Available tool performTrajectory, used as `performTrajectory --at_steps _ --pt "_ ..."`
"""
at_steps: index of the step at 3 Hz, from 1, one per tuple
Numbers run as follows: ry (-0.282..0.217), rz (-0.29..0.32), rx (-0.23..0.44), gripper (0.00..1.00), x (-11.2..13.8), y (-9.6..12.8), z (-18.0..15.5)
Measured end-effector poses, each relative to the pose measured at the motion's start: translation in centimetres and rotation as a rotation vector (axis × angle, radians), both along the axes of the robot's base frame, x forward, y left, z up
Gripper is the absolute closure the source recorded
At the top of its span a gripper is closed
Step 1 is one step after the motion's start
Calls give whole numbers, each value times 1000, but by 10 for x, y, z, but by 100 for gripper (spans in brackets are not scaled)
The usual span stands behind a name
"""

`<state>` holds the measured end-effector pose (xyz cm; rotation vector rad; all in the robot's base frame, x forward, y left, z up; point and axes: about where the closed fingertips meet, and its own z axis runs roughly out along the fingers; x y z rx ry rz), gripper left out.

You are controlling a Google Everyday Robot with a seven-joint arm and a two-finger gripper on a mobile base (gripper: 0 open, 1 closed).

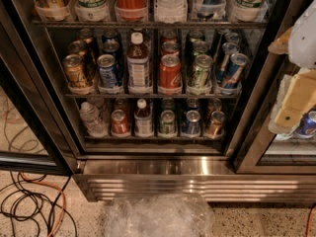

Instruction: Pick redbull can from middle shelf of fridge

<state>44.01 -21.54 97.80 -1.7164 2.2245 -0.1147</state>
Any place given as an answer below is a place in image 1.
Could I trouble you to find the brown tea bottle shelf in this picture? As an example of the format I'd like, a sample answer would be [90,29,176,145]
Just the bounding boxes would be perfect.
[127,32,150,87]
[134,99,153,137]

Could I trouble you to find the black cables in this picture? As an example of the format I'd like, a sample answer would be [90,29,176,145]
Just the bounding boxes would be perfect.
[0,171,79,237]

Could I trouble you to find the green can bottom shelf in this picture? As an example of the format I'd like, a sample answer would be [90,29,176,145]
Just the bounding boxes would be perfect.
[159,110,176,134]

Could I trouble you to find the middle gold can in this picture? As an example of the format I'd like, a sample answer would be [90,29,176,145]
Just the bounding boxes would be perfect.
[68,39,95,80]

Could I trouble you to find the brown tea bottle bottom shelf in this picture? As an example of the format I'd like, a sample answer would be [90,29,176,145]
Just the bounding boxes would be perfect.
[134,99,153,137]

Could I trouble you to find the gold can bottom shelf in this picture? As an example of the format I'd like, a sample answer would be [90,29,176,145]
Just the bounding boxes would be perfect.
[205,111,226,137]

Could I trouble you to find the front green can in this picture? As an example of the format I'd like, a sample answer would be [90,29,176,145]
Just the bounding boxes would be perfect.
[188,54,213,89]

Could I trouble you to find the blue can bottom shelf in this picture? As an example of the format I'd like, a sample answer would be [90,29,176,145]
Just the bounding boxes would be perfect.
[182,110,200,136]

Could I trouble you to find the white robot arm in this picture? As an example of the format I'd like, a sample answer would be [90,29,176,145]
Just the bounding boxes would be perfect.
[275,0,316,129]

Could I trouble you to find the red coke can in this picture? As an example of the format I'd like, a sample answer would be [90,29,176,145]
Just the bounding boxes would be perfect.
[161,41,180,56]
[159,54,181,89]

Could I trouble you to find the middle blue pepsi can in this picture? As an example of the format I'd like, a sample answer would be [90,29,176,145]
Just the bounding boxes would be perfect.
[102,40,121,63]

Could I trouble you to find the stainless steel fridge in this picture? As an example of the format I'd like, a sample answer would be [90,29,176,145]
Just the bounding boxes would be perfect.
[0,0,316,202]

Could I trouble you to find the orange cable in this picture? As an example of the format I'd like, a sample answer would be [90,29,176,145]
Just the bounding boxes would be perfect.
[19,171,67,237]

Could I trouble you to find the red can bottom shelf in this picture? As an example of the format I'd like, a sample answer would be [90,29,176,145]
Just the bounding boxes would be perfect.
[111,110,129,134]

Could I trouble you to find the middle green can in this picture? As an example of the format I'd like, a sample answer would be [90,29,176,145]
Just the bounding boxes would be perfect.
[192,40,209,57]

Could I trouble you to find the front red coke can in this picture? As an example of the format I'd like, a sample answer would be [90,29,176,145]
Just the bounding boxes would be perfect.
[159,54,181,89]

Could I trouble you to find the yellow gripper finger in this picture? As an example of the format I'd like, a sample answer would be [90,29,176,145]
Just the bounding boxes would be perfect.
[275,70,316,128]

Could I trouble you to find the brown tea bottle middle shelf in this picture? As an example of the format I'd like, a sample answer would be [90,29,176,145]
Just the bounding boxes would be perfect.
[127,32,150,87]

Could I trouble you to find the front blue pepsi can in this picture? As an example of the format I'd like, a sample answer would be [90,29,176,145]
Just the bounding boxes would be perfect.
[97,54,121,88]

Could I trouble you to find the clear plastic bag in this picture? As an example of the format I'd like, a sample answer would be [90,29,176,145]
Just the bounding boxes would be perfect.
[105,194,214,237]

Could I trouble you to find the blue can behind right door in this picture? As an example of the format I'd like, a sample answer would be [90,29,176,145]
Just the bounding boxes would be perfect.
[295,110,316,138]

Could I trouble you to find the red bull can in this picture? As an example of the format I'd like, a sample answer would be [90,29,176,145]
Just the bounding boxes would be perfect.
[225,33,240,44]
[221,53,249,89]
[215,41,239,84]

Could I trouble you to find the blue pepsi can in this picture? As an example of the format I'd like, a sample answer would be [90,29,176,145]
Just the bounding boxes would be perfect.
[97,54,121,88]
[102,40,121,63]

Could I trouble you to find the middle red coke can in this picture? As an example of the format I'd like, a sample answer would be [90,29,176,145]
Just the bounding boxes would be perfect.
[161,41,180,56]

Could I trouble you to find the front gold can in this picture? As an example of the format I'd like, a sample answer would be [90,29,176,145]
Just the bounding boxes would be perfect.
[62,54,90,88]

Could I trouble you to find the clear water bottle bottom shelf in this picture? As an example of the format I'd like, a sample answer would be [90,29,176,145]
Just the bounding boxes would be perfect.
[79,102,108,137]

